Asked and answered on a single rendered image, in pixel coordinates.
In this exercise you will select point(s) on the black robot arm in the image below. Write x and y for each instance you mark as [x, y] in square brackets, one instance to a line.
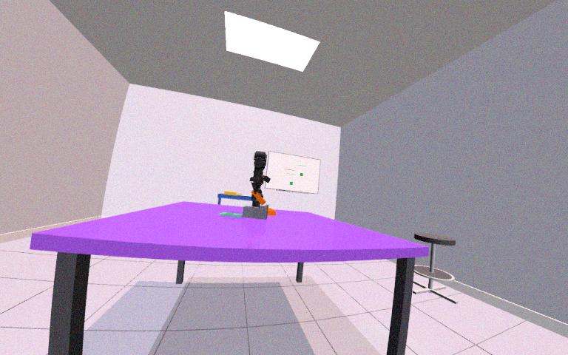
[259, 163]

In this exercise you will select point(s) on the orange l-shaped part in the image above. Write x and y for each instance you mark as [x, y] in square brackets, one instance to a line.
[259, 198]

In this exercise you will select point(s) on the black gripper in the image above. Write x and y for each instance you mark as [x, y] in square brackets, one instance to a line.
[257, 182]

